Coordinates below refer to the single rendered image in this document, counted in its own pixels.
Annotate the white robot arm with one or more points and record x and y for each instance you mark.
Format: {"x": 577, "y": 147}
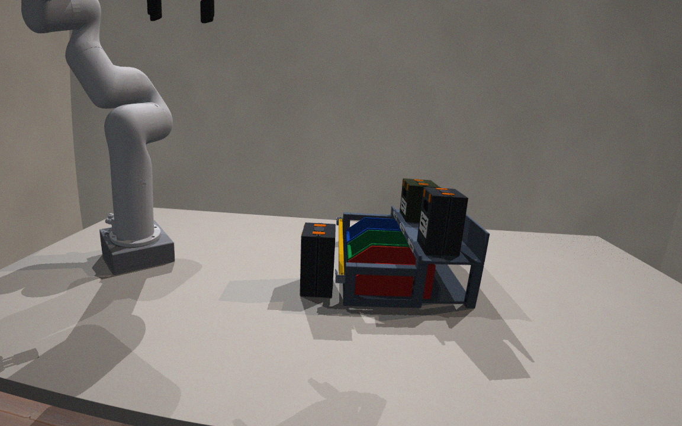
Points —
{"x": 128, "y": 128}

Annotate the dark blue metal shelf rack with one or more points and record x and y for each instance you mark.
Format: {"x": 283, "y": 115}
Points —
{"x": 446, "y": 287}

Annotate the blue open bin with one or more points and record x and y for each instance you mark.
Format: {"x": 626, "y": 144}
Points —
{"x": 381, "y": 224}

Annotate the dark grey case with orange latches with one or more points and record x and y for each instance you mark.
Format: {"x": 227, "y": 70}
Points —
{"x": 442, "y": 220}

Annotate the yellow bar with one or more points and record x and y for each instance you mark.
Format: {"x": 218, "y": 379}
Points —
{"x": 341, "y": 259}

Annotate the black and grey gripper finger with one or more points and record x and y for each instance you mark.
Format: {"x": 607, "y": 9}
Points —
{"x": 154, "y": 9}
{"x": 207, "y": 10}

